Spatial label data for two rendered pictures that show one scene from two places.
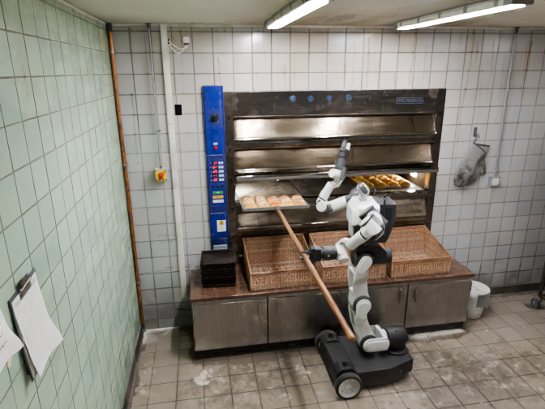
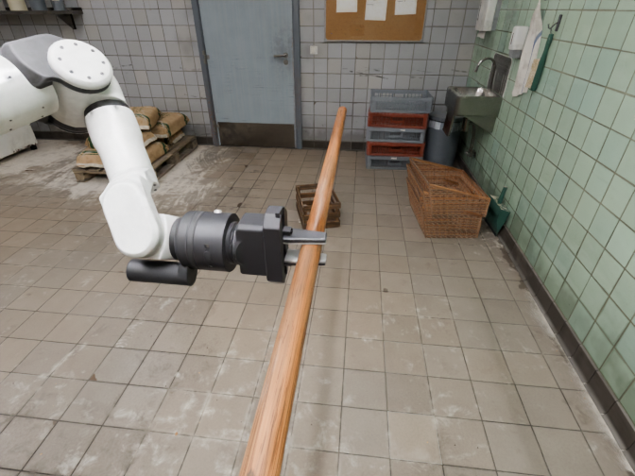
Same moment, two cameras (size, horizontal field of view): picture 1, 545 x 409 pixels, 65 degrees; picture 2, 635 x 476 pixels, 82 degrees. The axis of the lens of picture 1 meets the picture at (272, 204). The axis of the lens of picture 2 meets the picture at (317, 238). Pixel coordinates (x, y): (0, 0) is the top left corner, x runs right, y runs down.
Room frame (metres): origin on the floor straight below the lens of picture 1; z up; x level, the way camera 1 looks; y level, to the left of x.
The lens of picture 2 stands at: (2.79, -0.06, 1.49)
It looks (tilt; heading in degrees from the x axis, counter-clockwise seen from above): 32 degrees down; 196
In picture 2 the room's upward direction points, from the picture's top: straight up
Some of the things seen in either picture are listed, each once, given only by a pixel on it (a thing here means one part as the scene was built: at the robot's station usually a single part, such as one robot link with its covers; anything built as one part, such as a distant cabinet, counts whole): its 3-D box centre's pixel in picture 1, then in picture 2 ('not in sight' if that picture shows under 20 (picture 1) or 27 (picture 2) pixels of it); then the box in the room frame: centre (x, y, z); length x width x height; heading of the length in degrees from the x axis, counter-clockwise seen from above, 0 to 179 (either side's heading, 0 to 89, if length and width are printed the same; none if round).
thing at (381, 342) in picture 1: (371, 338); not in sight; (2.82, -0.76, 0.28); 0.21 x 0.20 x 0.13; 99
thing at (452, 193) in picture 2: not in sight; (445, 185); (0.01, 0.18, 0.32); 0.56 x 0.49 x 0.28; 18
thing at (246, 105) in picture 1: (337, 102); not in sight; (3.70, -0.56, 1.99); 1.80 x 0.08 x 0.21; 100
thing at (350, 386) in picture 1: (348, 385); not in sight; (2.52, -0.53, 0.10); 0.20 x 0.05 x 0.20; 99
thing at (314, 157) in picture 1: (336, 156); not in sight; (3.68, -0.57, 1.54); 1.79 x 0.11 x 0.19; 100
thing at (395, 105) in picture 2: not in sight; (400, 100); (-1.21, -0.32, 0.68); 0.60 x 0.40 x 0.16; 100
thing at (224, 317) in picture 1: (329, 300); not in sight; (3.37, -0.51, 0.29); 2.42 x 0.56 x 0.58; 100
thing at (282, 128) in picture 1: (337, 126); not in sight; (3.68, -0.57, 1.80); 1.79 x 0.11 x 0.19; 100
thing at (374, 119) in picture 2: not in sight; (397, 115); (-1.22, -0.33, 0.53); 0.60 x 0.40 x 0.16; 96
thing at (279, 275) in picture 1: (277, 260); not in sight; (3.31, -0.04, 0.72); 0.56 x 0.49 x 0.28; 101
